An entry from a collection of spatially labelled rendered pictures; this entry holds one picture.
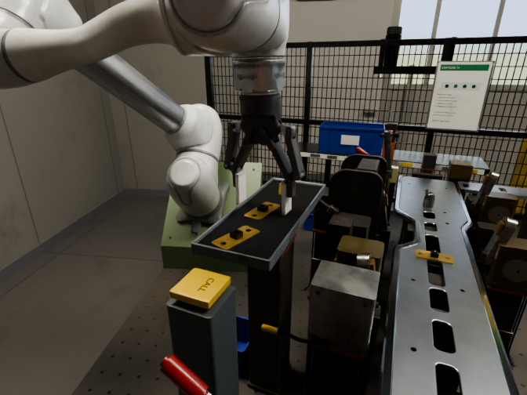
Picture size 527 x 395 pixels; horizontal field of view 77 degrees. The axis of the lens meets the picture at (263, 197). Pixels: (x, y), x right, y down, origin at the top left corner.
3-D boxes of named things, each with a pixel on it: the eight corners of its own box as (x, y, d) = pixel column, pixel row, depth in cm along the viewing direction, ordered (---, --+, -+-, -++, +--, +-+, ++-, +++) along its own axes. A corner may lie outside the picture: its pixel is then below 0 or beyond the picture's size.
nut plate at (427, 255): (452, 256, 80) (453, 251, 79) (454, 264, 77) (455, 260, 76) (415, 249, 83) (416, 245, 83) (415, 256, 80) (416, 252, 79)
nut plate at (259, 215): (259, 221, 62) (259, 215, 61) (242, 216, 63) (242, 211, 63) (281, 206, 68) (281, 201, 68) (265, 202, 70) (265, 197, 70)
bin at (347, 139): (381, 157, 157) (385, 129, 152) (317, 152, 165) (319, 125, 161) (381, 149, 171) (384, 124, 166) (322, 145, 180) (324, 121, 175)
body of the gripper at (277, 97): (228, 94, 58) (231, 146, 61) (270, 95, 54) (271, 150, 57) (250, 90, 63) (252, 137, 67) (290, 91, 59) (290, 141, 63)
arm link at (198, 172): (176, 216, 122) (153, 194, 102) (183, 172, 129) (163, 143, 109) (218, 218, 121) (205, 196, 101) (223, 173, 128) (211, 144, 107)
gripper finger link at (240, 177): (238, 174, 66) (234, 173, 66) (238, 205, 69) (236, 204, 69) (245, 170, 68) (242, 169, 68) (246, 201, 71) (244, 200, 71)
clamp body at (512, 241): (517, 373, 84) (563, 256, 72) (465, 358, 89) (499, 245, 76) (510, 354, 90) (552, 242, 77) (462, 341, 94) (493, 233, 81)
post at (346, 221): (336, 360, 88) (350, 226, 73) (317, 355, 89) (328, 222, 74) (339, 347, 92) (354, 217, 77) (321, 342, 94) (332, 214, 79)
